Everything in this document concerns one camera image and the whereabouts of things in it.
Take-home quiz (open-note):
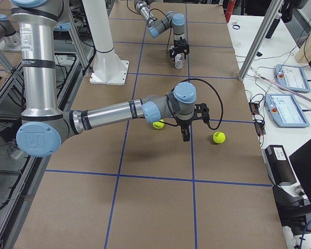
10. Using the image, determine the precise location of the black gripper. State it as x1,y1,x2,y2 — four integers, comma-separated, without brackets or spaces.
176,103,210,142
169,40,190,58

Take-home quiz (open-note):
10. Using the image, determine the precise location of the white blue tennis ball can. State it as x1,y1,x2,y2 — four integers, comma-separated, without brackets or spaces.
174,53,185,69

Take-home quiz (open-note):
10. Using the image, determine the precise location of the tennis ball with plain seam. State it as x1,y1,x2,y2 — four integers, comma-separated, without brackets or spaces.
152,119,165,129

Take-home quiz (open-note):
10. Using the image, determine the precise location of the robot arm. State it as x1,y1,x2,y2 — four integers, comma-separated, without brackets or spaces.
134,1,190,59
10,1,211,157

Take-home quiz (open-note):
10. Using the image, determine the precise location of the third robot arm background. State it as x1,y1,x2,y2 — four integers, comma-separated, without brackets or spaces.
0,14,21,52

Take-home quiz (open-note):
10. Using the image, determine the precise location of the Roland Garros tennis ball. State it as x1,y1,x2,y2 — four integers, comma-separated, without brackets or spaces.
213,131,226,144

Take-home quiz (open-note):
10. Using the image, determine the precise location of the red cylinder background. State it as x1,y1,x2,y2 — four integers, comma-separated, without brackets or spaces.
225,0,236,23

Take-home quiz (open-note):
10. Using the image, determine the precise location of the small electronics board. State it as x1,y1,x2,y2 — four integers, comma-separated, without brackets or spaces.
249,102,265,137

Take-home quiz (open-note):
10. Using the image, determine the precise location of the black bottle on table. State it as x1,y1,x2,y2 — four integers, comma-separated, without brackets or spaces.
265,13,282,39

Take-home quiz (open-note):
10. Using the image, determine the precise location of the black box with label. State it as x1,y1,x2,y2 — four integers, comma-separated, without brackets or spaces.
264,145,296,186

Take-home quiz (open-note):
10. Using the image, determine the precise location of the lower teach pendant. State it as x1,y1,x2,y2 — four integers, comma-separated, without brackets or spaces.
265,93,309,128

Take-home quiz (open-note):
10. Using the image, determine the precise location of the teach pendant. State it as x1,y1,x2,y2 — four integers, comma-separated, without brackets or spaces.
275,64,310,93
265,93,309,128

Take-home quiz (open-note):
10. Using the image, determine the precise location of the upper teach pendant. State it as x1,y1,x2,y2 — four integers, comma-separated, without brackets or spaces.
275,64,310,93

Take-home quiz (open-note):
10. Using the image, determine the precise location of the black monitor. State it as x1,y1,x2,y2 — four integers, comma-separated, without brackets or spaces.
289,139,311,201

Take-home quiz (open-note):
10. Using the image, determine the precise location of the black monitor stand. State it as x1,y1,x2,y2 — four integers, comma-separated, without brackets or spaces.
272,186,311,236

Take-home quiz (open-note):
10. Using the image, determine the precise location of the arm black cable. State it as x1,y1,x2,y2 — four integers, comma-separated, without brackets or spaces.
168,78,223,130
125,0,176,54

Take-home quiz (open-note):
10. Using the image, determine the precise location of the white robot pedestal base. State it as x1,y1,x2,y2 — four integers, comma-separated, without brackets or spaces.
82,0,129,86

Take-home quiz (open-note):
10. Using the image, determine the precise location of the aluminium frame post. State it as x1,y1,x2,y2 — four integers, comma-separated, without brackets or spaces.
237,0,283,81

